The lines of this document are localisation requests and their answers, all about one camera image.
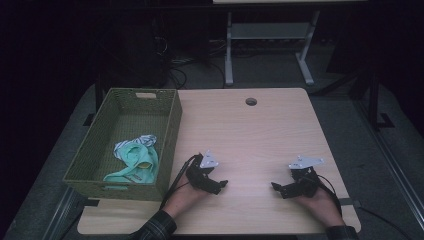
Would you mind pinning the white metal desk frame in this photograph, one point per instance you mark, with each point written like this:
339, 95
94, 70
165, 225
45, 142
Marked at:
266, 30

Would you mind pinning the person's right hand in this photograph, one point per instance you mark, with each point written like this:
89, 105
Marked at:
323, 206

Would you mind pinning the black metal frame post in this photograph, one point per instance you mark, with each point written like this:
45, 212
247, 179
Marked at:
373, 100

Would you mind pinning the mint garment with striped collar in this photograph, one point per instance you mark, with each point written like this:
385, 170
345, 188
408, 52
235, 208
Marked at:
140, 161

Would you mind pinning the green woven basket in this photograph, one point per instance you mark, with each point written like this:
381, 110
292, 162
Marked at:
133, 126

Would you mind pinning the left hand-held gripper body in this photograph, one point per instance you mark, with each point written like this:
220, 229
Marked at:
200, 176

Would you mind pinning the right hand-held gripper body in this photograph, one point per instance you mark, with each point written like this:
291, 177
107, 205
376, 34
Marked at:
303, 183

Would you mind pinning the grey tape strip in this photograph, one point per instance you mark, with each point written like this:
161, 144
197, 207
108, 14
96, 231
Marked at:
348, 202

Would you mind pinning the person's left hand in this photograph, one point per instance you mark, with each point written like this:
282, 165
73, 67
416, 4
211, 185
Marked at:
181, 198

